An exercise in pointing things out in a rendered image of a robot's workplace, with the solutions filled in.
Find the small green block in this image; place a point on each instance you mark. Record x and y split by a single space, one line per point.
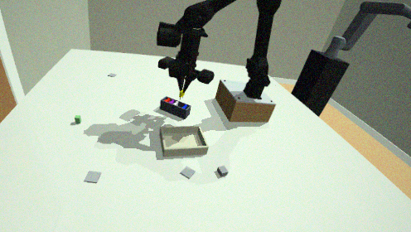
78 119

